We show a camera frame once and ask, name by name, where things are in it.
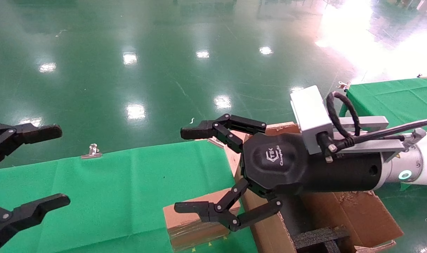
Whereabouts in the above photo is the black foam insert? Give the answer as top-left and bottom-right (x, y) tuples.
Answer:
(291, 226), (351, 253)

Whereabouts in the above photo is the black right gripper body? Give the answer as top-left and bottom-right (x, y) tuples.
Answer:
(242, 132), (383, 197)

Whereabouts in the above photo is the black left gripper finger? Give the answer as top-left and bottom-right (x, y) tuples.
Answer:
(0, 123), (62, 170)
(0, 193), (71, 251)

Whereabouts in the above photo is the large open cardboard carton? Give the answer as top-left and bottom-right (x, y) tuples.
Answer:
(224, 122), (404, 253)

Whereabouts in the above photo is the small brown cardboard box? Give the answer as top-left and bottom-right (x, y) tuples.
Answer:
(163, 188), (242, 252)

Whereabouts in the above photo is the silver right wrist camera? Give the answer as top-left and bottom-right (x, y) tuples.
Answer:
(290, 85), (405, 164)

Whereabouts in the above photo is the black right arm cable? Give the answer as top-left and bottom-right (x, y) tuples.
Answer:
(326, 91), (427, 153)

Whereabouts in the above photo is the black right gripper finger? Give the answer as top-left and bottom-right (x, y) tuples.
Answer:
(174, 179), (282, 232)
(181, 114), (267, 153)

